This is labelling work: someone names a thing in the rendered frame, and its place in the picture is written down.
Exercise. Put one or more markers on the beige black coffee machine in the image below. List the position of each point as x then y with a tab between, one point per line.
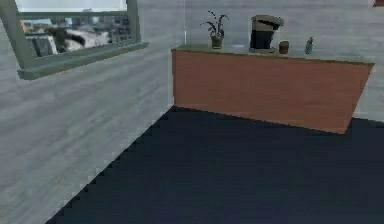
263	33

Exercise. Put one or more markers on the brown counter cabinet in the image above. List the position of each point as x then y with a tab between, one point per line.
263	86

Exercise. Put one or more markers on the brown cup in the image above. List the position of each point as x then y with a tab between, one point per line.
283	47

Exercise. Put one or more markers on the grey-green framed window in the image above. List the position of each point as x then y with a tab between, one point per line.
80	55

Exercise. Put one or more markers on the brown wall object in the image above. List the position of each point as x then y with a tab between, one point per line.
379	2

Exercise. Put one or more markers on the potted house plant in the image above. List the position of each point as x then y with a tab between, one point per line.
216	33

